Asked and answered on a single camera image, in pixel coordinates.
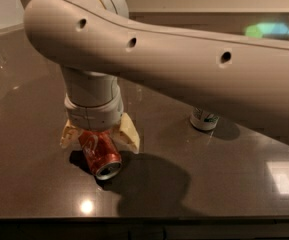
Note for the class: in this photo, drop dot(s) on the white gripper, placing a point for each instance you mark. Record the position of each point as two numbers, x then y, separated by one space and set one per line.
94 115

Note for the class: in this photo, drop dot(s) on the red coke can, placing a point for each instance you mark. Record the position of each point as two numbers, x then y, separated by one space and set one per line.
102 157

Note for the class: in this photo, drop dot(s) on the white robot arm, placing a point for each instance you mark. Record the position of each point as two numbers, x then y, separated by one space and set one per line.
239 78

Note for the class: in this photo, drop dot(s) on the white 7up can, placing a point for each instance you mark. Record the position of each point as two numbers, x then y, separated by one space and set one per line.
203 120

